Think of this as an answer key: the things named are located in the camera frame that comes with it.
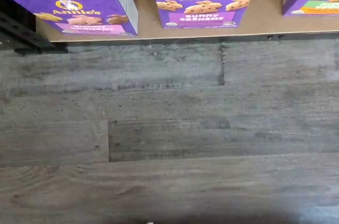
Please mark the purple Annie's box pink patch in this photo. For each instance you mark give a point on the purple Annie's box pink patch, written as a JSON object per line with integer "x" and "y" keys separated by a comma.
{"x": 79, "y": 9}

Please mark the black metal shelving rack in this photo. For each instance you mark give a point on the black metal shelving rack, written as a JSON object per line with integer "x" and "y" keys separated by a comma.
{"x": 148, "y": 9}

